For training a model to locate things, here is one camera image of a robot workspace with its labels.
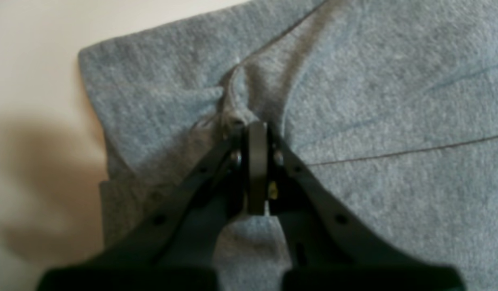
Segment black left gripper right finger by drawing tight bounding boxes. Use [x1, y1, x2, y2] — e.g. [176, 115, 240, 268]
[257, 122, 466, 291]

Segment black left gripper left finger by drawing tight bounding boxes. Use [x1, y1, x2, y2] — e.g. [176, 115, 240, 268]
[38, 123, 257, 291]

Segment grey t-shirt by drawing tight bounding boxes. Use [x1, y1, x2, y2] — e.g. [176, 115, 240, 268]
[78, 0, 498, 291]

